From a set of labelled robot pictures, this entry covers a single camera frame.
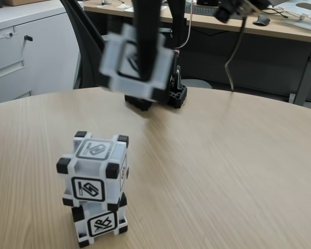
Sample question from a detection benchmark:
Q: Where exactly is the white cube with diamond symbol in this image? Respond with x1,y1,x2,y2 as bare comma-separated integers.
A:
98,22,177,103

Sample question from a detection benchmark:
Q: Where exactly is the white cube with zigzag symbol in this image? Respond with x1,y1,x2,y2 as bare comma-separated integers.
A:
56,131,130,211

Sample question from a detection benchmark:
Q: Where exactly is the dark grey keyboard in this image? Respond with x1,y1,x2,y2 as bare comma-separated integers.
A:
191,5,249,21

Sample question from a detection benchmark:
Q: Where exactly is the grey round disc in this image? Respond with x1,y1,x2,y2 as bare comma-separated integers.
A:
180,78,213,90

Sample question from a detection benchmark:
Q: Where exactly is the black device on desk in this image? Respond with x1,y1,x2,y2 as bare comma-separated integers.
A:
196,0,220,7

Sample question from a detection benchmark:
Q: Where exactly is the white filing cabinet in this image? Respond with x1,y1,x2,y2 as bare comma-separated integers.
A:
0,5,81,107

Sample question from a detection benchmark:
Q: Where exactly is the dark grey computer mouse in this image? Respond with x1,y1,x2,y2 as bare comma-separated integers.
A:
252,14,272,26

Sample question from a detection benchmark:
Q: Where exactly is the brown cardboard box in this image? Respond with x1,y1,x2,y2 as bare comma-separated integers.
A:
7,0,52,7

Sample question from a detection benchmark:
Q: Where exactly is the wooden office desk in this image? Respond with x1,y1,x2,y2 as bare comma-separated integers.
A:
84,0,311,107

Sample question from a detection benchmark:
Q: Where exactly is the silver laptop stand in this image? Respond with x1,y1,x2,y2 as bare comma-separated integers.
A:
274,2,311,32

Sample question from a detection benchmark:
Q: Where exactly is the white cube with crossed symbol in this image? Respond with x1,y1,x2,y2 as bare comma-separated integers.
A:
71,193,129,248

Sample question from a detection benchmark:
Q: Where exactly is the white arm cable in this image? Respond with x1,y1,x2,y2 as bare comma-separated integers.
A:
176,0,194,51

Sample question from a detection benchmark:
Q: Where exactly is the flat camera ribbon cable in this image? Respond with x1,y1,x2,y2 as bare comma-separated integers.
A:
224,14,249,93

